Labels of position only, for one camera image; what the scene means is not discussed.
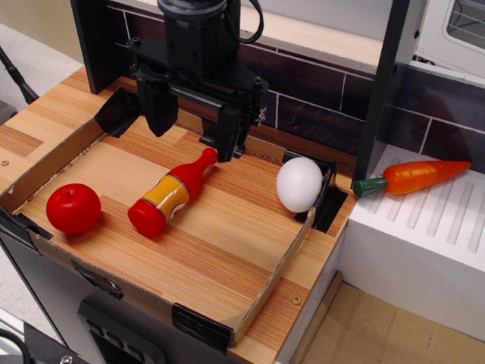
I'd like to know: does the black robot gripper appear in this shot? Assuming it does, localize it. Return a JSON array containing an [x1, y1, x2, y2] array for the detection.
[[127, 7, 268, 163]]

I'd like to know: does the red yellow hot sauce bottle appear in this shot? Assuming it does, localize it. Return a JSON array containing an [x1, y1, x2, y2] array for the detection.
[[128, 148, 218, 237]]

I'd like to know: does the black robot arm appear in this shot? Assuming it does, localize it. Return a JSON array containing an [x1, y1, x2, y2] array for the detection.
[[127, 1, 268, 163]]

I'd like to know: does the cardboard fence with black tape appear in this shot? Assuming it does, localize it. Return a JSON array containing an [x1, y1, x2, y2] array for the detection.
[[0, 86, 349, 350]]

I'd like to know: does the white toy egg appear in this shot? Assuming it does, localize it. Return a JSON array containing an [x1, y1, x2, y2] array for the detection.
[[277, 157, 323, 213]]

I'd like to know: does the red toy tomato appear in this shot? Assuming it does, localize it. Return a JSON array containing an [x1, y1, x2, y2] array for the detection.
[[46, 184, 102, 234]]

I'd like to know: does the light wooden shelf board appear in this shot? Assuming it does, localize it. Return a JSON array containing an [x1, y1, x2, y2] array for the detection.
[[108, 0, 383, 75]]

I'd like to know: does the orange toy carrot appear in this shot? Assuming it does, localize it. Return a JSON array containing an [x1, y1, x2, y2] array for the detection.
[[352, 161, 472, 197]]

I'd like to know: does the black control panel with buttons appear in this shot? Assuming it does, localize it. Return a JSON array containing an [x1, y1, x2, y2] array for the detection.
[[77, 301, 167, 364]]

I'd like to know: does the black left shelf post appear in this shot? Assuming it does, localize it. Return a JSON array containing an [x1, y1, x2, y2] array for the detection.
[[70, 0, 131, 94]]

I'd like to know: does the black shelf post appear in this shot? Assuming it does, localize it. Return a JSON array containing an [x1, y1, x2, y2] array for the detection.
[[353, 1, 409, 180], [70, 0, 131, 94]]

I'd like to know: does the black cable at left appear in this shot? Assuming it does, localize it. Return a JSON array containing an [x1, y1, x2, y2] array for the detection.
[[0, 47, 39, 105]]

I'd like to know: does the black right shelf post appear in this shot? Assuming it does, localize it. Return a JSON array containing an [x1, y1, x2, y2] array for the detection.
[[353, 1, 409, 180]]

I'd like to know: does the white appliance with wire rack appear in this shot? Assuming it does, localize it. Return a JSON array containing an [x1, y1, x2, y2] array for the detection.
[[416, 0, 484, 77]]

